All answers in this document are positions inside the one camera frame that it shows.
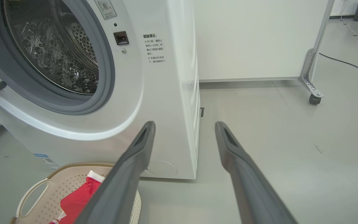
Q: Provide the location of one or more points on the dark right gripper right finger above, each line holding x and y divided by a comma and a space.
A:
250, 186

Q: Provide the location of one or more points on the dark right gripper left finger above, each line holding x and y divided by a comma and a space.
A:
120, 180

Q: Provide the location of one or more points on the red and white garment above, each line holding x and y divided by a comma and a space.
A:
79, 199

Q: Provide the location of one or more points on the cream laundry basket brown rim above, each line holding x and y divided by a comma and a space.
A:
42, 202

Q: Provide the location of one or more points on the white front-load washing machine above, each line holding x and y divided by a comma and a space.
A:
166, 93

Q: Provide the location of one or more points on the blue energy label sticker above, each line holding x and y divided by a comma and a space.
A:
47, 161

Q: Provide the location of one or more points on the black text notice sticker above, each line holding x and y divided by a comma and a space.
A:
154, 48

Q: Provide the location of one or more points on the grey warning triangle sticker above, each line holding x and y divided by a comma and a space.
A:
105, 9

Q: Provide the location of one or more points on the white partition with metal leg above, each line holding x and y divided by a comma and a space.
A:
253, 40

